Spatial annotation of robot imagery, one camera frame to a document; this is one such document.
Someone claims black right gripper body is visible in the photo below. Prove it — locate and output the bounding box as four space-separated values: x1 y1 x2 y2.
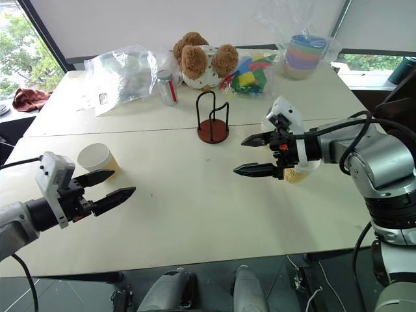
268 127 300 180

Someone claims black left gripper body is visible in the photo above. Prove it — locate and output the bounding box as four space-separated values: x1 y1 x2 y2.
58 180 96 224

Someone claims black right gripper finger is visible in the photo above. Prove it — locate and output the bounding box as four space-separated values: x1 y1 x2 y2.
240 131 272 148
233 162 279 179

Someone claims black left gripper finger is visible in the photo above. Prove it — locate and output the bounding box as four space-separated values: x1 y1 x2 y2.
73 169 116 189
91 187 137 218

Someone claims yellow patterned paper cup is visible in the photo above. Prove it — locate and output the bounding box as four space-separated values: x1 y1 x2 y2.
77 143 122 178
281 161 321 185

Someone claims bag of colourful blocks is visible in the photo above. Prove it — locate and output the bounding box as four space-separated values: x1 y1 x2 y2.
218 53 278 98

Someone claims stack of colourful bowls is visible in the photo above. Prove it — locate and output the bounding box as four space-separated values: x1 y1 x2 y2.
276 34 328 81

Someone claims brown and white plush toy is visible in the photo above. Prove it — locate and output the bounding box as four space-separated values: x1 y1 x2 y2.
172 31 241 90

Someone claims brown cloth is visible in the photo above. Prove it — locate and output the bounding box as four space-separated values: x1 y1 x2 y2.
12 88 53 113

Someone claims clear jar with red label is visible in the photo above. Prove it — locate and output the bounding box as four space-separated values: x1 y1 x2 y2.
156 69 179 107

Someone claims clear plastic zip bag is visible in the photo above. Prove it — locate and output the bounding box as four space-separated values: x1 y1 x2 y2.
76 44 159 118

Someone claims dark rounded grey shape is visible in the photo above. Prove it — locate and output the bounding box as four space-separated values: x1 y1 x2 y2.
137 268 200 312
231 265 270 312

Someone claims clear crinkled plastic bag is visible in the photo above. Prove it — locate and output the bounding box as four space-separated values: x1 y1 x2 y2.
252 0 344 82

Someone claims black chair back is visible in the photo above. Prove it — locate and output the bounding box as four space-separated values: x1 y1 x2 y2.
372 77 416 134

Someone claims black power strip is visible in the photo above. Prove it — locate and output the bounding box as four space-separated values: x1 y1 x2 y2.
294 265 326 312

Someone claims dark teal bottle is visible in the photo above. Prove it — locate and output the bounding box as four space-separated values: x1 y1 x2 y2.
387 55 416 86

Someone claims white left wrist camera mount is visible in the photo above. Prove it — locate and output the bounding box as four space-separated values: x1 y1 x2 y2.
34 151 76 229

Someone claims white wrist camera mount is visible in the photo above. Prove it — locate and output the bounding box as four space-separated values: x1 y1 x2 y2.
34 151 76 229
261 96 322 170

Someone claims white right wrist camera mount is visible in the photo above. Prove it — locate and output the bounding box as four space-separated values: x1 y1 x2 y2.
261 96 322 170

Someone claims black wire cup holder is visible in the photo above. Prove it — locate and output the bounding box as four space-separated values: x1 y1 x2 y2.
196 91 231 144

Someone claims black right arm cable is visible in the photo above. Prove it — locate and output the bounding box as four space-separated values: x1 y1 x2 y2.
281 110 383 177

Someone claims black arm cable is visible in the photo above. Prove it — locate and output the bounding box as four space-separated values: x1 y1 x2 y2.
0 155 45 171
281 110 383 177

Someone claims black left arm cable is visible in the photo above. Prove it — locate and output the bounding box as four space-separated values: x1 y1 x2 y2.
0 155 45 171

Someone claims black table frame bar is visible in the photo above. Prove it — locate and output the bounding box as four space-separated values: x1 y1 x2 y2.
34 270 125 284

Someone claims black hanging body cable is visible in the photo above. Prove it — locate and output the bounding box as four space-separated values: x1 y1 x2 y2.
352 220 374 312
10 252 40 312

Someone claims white floor cable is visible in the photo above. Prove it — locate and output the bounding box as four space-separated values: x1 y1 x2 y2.
285 255 330 312

